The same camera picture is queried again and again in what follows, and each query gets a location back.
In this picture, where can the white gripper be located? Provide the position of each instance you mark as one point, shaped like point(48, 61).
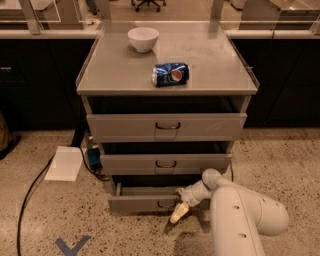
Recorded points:
point(191, 196)

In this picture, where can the grey bottom drawer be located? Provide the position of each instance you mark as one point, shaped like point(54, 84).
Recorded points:
point(142, 196)

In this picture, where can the grey drawer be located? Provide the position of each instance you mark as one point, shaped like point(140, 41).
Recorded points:
point(142, 196)
point(166, 127)
point(163, 164)

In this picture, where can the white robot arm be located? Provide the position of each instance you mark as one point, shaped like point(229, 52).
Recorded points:
point(238, 216)

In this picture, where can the grey middle drawer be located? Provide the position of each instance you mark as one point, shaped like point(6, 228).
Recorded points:
point(163, 164)

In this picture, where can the grey drawer cabinet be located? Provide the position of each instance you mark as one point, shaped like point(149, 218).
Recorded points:
point(117, 80)

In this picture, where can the grey top drawer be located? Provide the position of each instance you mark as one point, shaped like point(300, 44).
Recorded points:
point(166, 127)

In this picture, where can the blue box behind cabinet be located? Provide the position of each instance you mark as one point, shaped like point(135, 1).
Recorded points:
point(94, 158)

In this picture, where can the white paper sheet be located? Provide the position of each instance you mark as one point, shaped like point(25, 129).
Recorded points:
point(65, 165)

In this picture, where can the blue Pepsi can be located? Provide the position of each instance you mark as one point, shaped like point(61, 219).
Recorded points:
point(170, 74)

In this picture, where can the white bowl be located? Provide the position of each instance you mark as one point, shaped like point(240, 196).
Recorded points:
point(143, 39)

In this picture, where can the brown bag at left edge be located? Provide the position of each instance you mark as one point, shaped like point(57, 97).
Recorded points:
point(6, 138)

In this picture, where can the black office chair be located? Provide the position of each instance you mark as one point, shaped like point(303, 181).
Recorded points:
point(137, 4)

